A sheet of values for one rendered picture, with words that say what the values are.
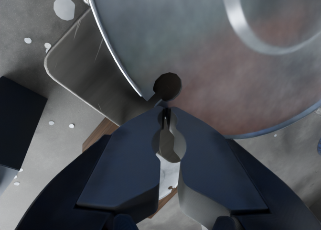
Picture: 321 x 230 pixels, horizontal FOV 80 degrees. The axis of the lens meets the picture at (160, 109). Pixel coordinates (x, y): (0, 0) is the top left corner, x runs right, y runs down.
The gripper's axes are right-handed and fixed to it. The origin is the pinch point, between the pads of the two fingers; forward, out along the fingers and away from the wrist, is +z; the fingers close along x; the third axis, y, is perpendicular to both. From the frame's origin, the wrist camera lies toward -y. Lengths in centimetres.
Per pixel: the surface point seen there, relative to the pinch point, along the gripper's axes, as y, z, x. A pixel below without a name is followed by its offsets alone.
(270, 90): 0.1, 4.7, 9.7
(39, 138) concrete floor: 53, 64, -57
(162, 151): 5.0, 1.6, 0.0
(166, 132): 3.0, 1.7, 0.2
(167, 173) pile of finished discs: 56, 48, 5
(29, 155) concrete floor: 61, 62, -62
